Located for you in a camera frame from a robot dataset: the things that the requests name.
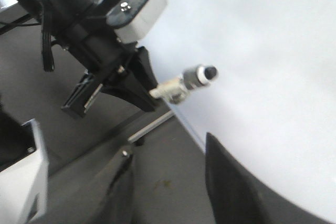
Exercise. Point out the grey aluminium marker tray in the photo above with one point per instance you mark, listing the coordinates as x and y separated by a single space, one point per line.
147 129

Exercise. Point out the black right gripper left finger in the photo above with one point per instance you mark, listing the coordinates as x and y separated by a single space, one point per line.
106 198

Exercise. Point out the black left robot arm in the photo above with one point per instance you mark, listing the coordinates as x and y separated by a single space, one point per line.
15 140

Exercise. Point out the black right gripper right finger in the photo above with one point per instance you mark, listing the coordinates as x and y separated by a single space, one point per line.
237 196

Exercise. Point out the whiteboard marker with black tape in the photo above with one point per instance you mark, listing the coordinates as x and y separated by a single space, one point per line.
177 89

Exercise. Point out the white whiteboard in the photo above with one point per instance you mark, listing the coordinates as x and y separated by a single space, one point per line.
272 105

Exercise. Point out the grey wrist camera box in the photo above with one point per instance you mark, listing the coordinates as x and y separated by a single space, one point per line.
131 20

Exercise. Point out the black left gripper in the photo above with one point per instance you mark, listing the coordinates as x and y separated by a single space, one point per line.
118 69

